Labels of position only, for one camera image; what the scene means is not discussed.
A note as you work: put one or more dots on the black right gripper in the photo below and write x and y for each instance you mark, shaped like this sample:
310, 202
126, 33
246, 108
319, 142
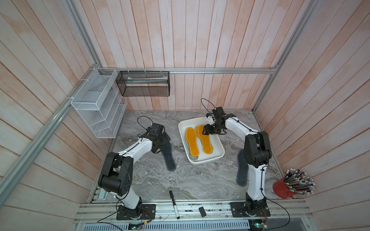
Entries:
207, 131

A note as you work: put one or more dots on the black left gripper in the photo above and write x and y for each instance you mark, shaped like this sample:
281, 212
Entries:
165, 139

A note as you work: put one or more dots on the dark grey insole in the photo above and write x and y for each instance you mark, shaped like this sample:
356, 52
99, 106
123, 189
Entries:
243, 168
166, 151

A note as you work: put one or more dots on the yellow fuzzy insole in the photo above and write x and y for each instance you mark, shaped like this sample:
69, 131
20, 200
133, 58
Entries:
205, 140
190, 136

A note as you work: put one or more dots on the white textured insole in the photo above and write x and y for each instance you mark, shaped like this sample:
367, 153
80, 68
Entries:
193, 152

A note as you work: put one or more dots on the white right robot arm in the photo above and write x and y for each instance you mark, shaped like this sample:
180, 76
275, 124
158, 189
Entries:
253, 159

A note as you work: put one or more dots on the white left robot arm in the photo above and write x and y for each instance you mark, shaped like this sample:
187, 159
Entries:
117, 172

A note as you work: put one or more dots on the white plastic storage box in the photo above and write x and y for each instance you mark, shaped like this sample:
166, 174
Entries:
203, 158

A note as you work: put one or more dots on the pale green small device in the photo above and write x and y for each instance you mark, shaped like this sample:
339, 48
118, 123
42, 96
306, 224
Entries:
102, 195

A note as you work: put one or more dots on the black marker pen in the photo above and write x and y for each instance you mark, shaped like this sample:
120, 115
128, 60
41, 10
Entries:
174, 204

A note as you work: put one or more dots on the small black block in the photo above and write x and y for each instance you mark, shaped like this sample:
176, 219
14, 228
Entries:
202, 211

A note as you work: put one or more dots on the red cup of pencils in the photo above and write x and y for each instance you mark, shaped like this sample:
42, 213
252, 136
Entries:
295, 182

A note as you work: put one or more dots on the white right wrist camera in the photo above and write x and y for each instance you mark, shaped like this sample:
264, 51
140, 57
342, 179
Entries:
210, 118

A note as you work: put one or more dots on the black wire mesh basket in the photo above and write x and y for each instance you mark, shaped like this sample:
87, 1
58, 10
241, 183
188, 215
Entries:
144, 83

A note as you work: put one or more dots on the white wire mesh shelf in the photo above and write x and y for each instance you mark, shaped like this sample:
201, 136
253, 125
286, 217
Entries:
99, 103

